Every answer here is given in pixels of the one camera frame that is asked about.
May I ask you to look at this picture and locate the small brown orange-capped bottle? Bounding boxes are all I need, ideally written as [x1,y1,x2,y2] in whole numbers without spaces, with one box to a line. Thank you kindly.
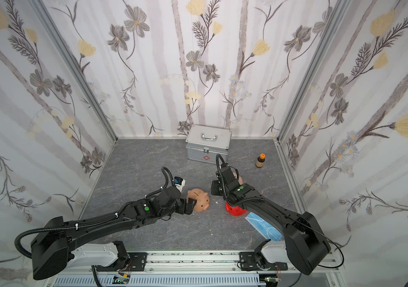
[256,154,266,168]

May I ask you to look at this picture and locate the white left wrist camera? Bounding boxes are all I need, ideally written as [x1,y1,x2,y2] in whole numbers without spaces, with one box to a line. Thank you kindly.
[174,177,186,192]

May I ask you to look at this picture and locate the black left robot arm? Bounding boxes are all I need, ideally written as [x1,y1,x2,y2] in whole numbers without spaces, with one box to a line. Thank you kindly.
[14,167,197,281]

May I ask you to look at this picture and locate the red piggy bank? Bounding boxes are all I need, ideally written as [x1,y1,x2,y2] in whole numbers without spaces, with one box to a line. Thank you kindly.
[225,203,248,217]

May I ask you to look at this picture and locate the blue face mask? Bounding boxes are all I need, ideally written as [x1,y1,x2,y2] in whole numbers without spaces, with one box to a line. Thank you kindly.
[245,212,283,241]

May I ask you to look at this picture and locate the silver aluminium first aid case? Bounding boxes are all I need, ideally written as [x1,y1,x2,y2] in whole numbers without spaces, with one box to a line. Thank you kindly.
[185,125,232,164]

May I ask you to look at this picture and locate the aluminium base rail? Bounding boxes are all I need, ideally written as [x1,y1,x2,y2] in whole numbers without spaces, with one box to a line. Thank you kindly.
[42,250,344,287]

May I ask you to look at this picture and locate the pink piggy bank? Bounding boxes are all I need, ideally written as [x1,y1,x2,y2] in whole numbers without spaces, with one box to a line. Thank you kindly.
[233,172,244,185]
[187,188,210,212]

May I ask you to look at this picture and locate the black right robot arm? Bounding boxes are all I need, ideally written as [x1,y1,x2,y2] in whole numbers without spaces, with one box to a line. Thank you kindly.
[211,154,345,275]

